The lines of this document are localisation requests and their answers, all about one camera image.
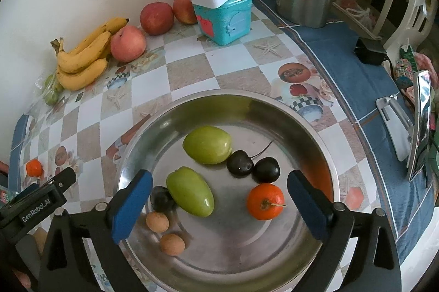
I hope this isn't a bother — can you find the checked printed tablecloth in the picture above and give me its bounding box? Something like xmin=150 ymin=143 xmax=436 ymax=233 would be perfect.
xmin=9 ymin=0 xmax=439 ymax=292

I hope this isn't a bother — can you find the green jujube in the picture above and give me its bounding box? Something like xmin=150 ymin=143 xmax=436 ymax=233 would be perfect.
xmin=166 ymin=166 xmax=215 ymax=218
xmin=182 ymin=126 xmax=233 ymax=165

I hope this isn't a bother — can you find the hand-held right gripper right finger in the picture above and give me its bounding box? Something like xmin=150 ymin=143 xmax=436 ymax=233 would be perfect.
xmin=287 ymin=169 xmax=402 ymax=292

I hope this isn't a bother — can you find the teal plastic box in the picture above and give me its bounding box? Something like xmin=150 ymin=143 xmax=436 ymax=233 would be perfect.
xmin=193 ymin=0 xmax=254 ymax=46

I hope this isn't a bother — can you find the large steel bowl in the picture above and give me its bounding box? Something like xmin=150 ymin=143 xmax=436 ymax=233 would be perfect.
xmin=117 ymin=90 xmax=341 ymax=292

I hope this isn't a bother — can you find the person's left hand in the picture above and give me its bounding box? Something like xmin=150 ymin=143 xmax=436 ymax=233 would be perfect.
xmin=14 ymin=228 xmax=49 ymax=291

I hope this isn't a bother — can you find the tan longan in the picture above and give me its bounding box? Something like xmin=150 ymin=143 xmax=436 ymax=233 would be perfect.
xmin=146 ymin=211 xmax=170 ymax=233
xmin=160 ymin=233 xmax=186 ymax=256

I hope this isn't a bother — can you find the clear container red label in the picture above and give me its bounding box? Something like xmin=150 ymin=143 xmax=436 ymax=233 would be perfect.
xmin=0 ymin=186 xmax=18 ymax=207

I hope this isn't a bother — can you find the pink apple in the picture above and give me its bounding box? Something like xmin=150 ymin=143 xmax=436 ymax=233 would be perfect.
xmin=110 ymin=25 xmax=147 ymax=63

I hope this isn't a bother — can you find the red apple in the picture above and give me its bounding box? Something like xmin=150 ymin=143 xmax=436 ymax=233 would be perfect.
xmin=140 ymin=2 xmax=174 ymax=36
xmin=172 ymin=0 xmax=199 ymax=25

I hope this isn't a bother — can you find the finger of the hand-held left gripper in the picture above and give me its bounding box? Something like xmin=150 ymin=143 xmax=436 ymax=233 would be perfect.
xmin=0 ymin=167 xmax=77 ymax=234

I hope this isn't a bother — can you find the clear bag of green jujubes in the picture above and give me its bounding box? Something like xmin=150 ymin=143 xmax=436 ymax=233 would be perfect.
xmin=34 ymin=73 xmax=66 ymax=106

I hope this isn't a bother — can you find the small orange tangerine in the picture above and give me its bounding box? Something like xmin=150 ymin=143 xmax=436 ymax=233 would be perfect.
xmin=26 ymin=159 xmax=43 ymax=177

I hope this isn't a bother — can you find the orange tomato with stem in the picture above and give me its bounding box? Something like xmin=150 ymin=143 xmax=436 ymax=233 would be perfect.
xmin=246 ymin=183 xmax=286 ymax=220

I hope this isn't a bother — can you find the colourful patterned box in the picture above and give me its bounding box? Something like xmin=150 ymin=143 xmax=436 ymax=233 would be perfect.
xmin=394 ymin=43 xmax=426 ymax=90

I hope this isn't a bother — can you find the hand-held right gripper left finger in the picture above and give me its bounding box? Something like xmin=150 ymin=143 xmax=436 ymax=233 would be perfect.
xmin=36 ymin=169 xmax=153 ymax=292

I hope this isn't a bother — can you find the black power adapter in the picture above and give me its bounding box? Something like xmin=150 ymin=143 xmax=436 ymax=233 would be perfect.
xmin=354 ymin=37 xmax=388 ymax=66

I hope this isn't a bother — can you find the dark cherry with stem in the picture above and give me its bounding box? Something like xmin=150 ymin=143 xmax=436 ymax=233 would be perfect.
xmin=226 ymin=140 xmax=274 ymax=179

